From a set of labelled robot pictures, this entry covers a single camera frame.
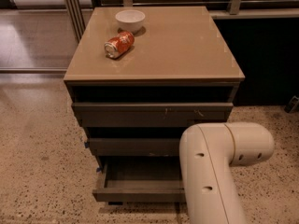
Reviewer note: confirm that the blue tape piece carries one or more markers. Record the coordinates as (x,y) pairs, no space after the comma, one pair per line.
(86,144)

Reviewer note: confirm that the grey drawer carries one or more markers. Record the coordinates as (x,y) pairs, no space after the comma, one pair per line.
(140,180)
(134,146)
(150,115)

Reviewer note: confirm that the orange soda can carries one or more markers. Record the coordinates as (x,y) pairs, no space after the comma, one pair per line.
(119,44)

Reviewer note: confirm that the grey drawer cabinet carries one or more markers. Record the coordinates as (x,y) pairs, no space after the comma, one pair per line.
(179,56)

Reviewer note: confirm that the white ceramic bowl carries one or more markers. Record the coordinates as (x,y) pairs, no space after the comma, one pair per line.
(130,20)

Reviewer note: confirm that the grey bottom drawer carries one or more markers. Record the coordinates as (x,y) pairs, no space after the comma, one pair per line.
(140,180)

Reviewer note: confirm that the grey middle drawer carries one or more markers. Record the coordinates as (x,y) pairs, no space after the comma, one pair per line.
(134,146)

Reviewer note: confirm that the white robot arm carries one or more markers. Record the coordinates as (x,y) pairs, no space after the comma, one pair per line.
(207,152)

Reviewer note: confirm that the grey top drawer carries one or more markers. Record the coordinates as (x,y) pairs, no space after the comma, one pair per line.
(150,115)

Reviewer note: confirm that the dark object by wall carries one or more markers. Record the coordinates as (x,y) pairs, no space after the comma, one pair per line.
(292,104)

